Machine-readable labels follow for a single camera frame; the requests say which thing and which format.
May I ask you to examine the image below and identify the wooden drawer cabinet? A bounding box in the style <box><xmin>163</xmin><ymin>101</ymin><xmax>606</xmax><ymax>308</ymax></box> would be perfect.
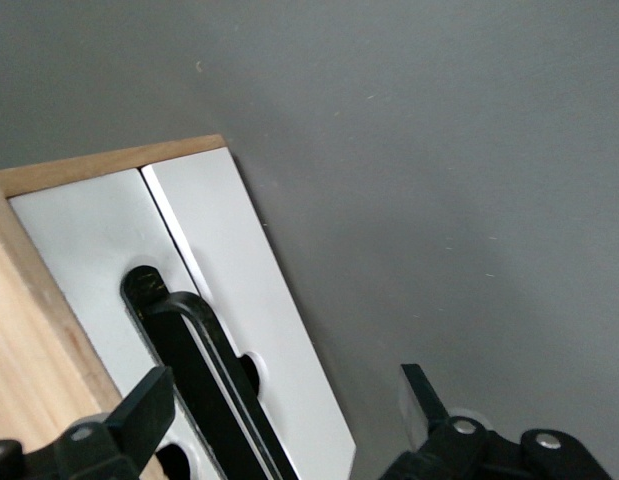
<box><xmin>0</xmin><ymin>133</ymin><xmax>228</xmax><ymax>480</ymax></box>

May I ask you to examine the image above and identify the black metal drawer handle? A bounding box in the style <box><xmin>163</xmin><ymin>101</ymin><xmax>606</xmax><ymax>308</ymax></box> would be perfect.
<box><xmin>119</xmin><ymin>264</ymin><xmax>300</xmax><ymax>480</ymax></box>

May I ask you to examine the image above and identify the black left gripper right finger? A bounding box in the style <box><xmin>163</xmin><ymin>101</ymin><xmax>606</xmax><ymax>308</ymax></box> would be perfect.
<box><xmin>378</xmin><ymin>363</ymin><xmax>615</xmax><ymax>480</ymax></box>

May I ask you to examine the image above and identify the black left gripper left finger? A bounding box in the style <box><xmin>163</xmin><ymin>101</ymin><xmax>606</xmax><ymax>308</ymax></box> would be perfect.
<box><xmin>0</xmin><ymin>366</ymin><xmax>176</xmax><ymax>480</ymax></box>

